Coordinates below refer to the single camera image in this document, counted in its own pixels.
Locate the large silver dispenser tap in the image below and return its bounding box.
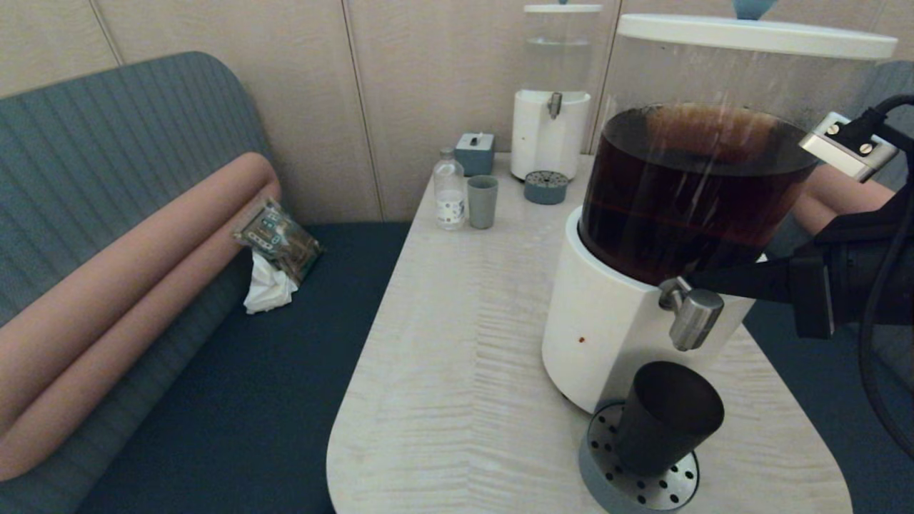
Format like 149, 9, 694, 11
658, 277, 724, 352

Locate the black plastic cup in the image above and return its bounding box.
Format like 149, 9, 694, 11
614, 361, 725, 478

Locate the grey plastic cup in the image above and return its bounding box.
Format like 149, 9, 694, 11
468, 175, 499, 230

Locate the pink cylindrical bolster cushion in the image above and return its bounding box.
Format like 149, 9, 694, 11
0, 182, 283, 483
805, 163, 898, 215
0, 151, 278, 435
785, 194, 858, 241

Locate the large dark tea dispenser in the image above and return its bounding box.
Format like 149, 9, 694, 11
541, 14, 898, 415

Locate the small grey perforated drip tray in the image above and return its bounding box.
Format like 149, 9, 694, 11
524, 170, 570, 206

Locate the large white dispenser lid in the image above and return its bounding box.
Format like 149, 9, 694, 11
616, 0, 898, 61

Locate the large grey perforated drip tray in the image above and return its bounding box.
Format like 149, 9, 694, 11
578, 402, 700, 514

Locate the small clear water dispenser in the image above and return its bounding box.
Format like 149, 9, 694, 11
511, 0, 604, 181

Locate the grey-blue tissue box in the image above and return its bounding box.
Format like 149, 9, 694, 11
455, 132, 496, 177

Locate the clear plastic bottle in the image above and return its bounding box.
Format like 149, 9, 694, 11
433, 147, 466, 231

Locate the small white dispenser lid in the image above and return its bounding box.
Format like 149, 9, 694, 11
523, 0, 604, 14

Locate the green snack packet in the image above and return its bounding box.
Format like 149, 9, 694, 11
233, 198, 323, 285

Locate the crumpled white tissue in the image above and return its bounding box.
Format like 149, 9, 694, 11
243, 250, 300, 314

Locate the black right camera cable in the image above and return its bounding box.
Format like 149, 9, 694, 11
843, 95, 914, 459

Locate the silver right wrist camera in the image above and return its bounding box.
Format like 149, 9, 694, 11
800, 112, 899, 183

